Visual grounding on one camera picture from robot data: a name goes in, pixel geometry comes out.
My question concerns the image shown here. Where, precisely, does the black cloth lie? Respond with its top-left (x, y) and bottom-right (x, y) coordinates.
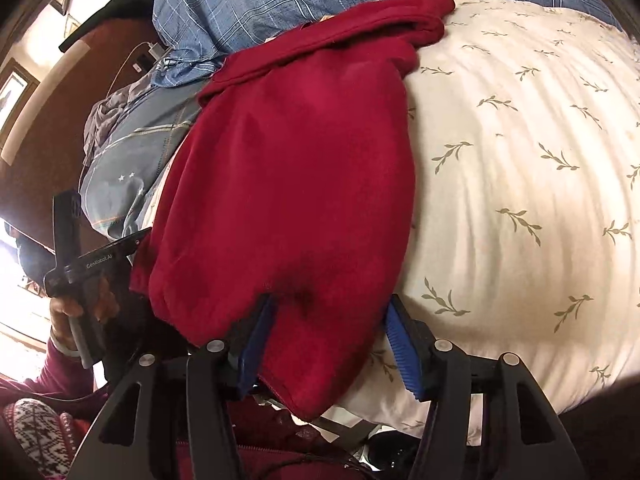
top-left (59, 0), bottom-right (161, 53)

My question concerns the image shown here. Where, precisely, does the brown wooden headboard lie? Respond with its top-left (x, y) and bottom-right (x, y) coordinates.
top-left (0, 20), bottom-right (156, 251)

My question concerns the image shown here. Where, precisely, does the person's left forearm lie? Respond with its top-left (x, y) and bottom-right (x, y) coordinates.
top-left (0, 332), bottom-right (108, 411)

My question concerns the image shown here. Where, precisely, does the white charging cable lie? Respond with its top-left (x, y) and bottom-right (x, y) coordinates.
top-left (105, 41), bottom-right (150, 98)

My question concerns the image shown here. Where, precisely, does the grey crumpled cloth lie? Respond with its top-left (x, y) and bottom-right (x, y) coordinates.
top-left (82, 77), bottom-right (151, 166)

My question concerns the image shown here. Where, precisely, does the black shiny object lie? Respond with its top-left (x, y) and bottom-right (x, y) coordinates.
top-left (365, 430), bottom-right (426, 472)

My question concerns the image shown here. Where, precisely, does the red sweater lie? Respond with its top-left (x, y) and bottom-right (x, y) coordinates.
top-left (129, 0), bottom-right (457, 422)

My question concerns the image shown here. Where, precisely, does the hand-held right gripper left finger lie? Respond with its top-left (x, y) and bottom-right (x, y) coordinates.
top-left (67, 294), bottom-right (277, 480)

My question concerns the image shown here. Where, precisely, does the person's maroon patterned clothing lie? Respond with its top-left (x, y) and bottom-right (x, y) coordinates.
top-left (0, 395), bottom-right (381, 480)

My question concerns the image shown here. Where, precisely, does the person's left hand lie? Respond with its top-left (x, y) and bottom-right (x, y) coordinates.
top-left (49, 277), bottom-right (122, 356)

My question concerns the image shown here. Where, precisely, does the cream leaf-print bedsheet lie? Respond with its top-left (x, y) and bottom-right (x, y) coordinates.
top-left (140, 0), bottom-right (640, 436)

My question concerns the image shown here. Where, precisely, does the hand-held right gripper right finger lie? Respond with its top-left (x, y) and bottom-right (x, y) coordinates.
top-left (385, 294), bottom-right (586, 480)

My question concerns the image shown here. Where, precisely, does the large framed picture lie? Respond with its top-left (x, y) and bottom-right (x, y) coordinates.
top-left (0, 59), bottom-right (41, 148)

